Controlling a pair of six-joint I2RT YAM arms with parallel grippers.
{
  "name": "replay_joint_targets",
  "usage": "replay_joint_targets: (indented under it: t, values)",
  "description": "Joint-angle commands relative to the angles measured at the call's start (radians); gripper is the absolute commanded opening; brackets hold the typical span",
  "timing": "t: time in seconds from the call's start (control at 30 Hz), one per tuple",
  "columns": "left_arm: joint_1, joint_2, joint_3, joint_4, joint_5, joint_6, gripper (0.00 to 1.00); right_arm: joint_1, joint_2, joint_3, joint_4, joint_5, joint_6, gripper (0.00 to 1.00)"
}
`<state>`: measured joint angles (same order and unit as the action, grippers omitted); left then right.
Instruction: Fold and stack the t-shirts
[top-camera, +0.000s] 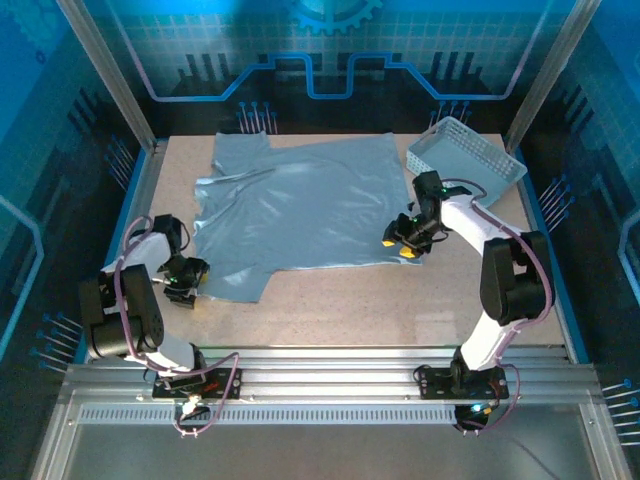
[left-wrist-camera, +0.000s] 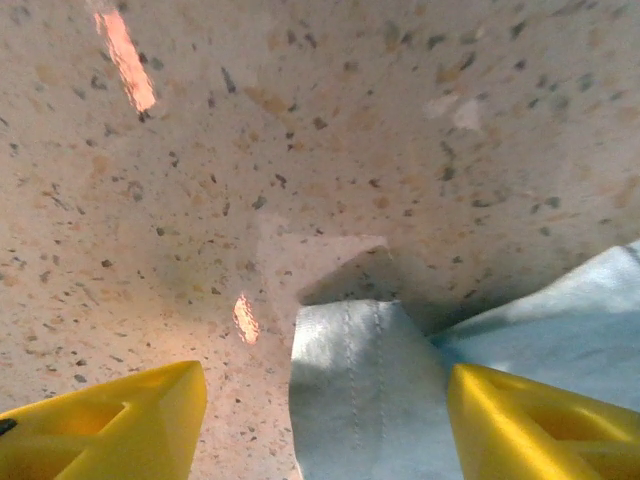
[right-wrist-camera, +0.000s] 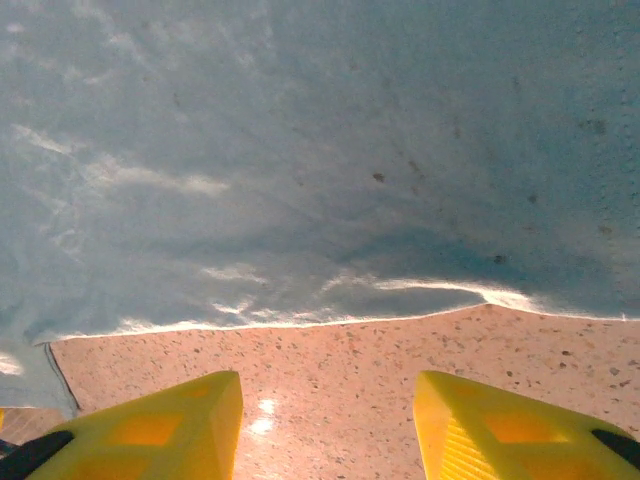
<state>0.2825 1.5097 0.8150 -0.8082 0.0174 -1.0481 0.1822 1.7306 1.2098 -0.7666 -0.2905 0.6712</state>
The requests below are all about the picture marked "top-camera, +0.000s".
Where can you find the light blue printed t-shirt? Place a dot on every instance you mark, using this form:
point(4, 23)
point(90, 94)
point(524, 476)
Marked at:
point(310, 200)

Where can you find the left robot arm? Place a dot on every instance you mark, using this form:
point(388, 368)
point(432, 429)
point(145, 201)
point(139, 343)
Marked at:
point(135, 310)

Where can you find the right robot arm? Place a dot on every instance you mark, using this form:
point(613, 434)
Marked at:
point(515, 280)

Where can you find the light blue plastic basket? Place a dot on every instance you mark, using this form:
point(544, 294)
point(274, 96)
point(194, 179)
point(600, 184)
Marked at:
point(465, 150)

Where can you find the blue left table edge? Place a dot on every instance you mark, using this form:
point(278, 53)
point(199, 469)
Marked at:
point(127, 200)

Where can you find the blue table edge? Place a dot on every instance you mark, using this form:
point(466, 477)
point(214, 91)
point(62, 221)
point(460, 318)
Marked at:
point(127, 200)
point(555, 270)

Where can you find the blue right table edge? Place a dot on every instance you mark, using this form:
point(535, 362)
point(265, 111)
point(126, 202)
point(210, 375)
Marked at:
point(555, 270)

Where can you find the grey metal front panel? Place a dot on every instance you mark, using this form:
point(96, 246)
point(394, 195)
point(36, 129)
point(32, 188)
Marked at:
point(325, 452)

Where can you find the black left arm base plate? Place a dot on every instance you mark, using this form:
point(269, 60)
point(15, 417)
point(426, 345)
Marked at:
point(220, 385)

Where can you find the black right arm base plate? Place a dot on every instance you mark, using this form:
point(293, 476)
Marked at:
point(440, 385)

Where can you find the aluminium front frame rail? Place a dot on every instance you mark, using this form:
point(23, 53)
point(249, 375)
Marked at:
point(325, 370)

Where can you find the aluminium right corner post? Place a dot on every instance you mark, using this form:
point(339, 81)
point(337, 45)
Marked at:
point(550, 70)

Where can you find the aluminium corner post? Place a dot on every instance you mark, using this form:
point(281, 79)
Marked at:
point(110, 65)
point(550, 70)

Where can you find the aluminium left corner post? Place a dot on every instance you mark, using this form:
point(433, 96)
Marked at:
point(110, 65)

